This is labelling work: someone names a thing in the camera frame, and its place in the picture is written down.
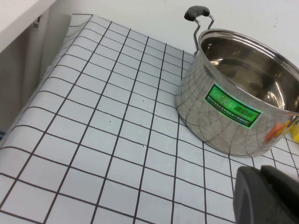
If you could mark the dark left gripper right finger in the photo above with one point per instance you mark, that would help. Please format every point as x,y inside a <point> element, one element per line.
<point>280,176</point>

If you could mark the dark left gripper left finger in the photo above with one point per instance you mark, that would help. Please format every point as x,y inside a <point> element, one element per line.
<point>254,200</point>

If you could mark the yellow sponge cube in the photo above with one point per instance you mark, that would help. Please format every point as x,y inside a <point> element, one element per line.
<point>295,130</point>

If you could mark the white black-grid checkered tablecloth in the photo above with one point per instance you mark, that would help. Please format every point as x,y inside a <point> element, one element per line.
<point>116,116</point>

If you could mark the white desk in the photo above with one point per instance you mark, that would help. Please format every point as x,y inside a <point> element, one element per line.
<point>18,14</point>

